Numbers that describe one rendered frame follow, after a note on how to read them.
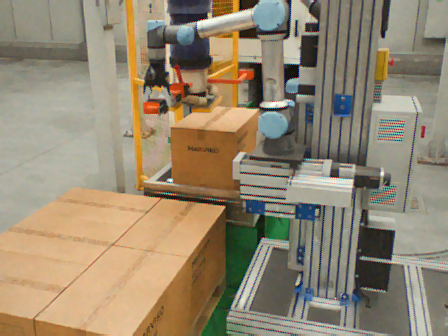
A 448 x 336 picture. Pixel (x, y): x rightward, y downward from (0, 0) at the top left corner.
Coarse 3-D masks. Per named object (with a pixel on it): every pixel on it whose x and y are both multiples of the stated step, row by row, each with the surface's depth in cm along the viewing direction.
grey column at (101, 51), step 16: (96, 0) 343; (96, 16) 350; (96, 32) 354; (112, 32) 362; (96, 48) 358; (112, 48) 364; (96, 64) 362; (112, 64) 367; (96, 80) 367; (112, 80) 369; (96, 96) 371; (112, 96) 371; (96, 112) 376; (112, 112) 374; (96, 128) 381; (112, 128) 377; (112, 144) 381; (112, 160) 386; (112, 176) 391
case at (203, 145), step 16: (192, 112) 324; (224, 112) 324; (240, 112) 324; (256, 112) 327; (176, 128) 289; (192, 128) 287; (208, 128) 287; (224, 128) 287; (240, 128) 290; (256, 128) 332; (176, 144) 293; (192, 144) 290; (208, 144) 287; (224, 144) 284; (240, 144) 294; (176, 160) 296; (192, 160) 293; (208, 160) 290; (224, 160) 287; (176, 176) 300; (192, 176) 297; (208, 176) 294; (224, 176) 291
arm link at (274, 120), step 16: (272, 0) 180; (256, 16) 183; (272, 16) 181; (288, 16) 192; (256, 32) 189; (272, 32) 184; (272, 48) 187; (272, 64) 189; (272, 80) 191; (272, 96) 193; (272, 112) 193; (288, 112) 198; (272, 128) 195
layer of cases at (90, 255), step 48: (96, 192) 301; (0, 240) 243; (48, 240) 243; (96, 240) 243; (144, 240) 243; (192, 240) 243; (0, 288) 204; (48, 288) 204; (96, 288) 204; (144, 288) 204; (192, 288) 238
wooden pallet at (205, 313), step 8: (224, 272) 293; (224, 280) 295; (216, 288) 285; (224, 288) 297; (216, 296) 287; (208, 304) 280; (216, 304) 282; (200, 312) 254; (208, 312) 274; (200, 320) 267; (208, 320) 270; (192, 328) 244; (200, 328) 261
